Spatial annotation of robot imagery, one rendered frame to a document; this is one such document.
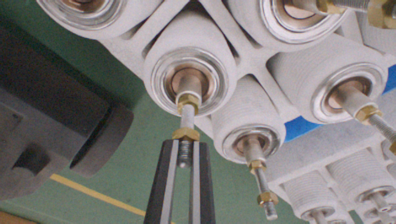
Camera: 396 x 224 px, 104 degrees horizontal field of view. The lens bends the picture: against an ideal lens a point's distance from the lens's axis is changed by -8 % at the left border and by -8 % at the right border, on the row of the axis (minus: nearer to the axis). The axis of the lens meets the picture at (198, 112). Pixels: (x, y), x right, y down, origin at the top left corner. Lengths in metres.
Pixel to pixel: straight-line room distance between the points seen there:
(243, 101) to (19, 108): 0.37
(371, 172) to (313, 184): 0.11
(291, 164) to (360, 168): 0.13
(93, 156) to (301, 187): 0.47
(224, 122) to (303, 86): 0.09
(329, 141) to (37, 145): 0.60
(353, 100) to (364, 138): 0.27
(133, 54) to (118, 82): 0.26
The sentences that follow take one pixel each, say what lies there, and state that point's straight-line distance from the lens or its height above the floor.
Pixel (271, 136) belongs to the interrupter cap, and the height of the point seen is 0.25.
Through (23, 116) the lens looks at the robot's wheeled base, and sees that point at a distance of 0.41.
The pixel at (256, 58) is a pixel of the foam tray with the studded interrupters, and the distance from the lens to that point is 0.24.
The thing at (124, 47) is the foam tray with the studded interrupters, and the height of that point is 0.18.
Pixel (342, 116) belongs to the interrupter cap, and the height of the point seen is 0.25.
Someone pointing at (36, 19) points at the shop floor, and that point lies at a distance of 0.54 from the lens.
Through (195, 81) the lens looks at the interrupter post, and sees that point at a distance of 0.16.
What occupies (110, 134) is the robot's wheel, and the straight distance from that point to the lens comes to 0.41.
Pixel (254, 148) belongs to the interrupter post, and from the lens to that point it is 0.22.
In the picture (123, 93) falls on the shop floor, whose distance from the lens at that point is 0.51.
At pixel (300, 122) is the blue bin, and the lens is 0.49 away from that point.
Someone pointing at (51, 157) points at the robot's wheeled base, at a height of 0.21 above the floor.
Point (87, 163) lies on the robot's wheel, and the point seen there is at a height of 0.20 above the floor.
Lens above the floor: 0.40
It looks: 52 degrees down
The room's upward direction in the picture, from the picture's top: 180 degrees counter-clockwise
